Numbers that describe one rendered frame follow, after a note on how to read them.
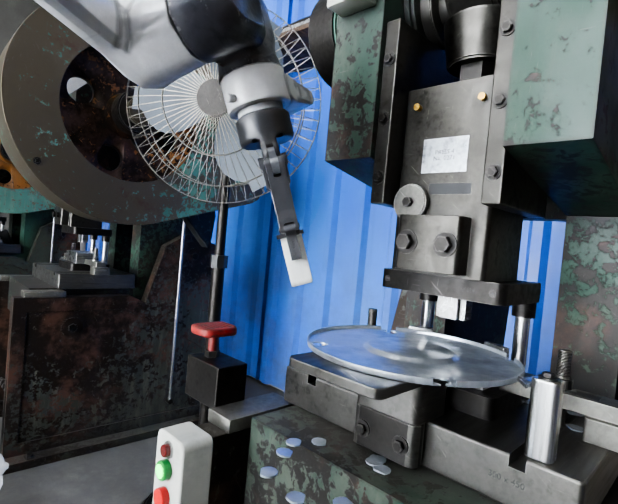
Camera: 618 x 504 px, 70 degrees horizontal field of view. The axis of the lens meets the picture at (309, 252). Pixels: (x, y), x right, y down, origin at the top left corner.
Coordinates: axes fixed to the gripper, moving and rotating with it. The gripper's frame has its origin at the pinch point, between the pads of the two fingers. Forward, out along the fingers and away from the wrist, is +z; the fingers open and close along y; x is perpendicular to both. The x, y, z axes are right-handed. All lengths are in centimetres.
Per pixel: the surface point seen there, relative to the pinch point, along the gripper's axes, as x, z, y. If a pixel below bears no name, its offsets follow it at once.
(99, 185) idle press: -59, -37, -100
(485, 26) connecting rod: 34.8, -26.4, -2.0
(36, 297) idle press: -94, -3, -108
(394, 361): 8.8, 15.0, 6.9
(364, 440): 3.1, 26.0, 2.5
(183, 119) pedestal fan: -20, -42, -66
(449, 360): 16.0, 17.1, 5.8
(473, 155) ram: 27.1, -8.3, 1.5
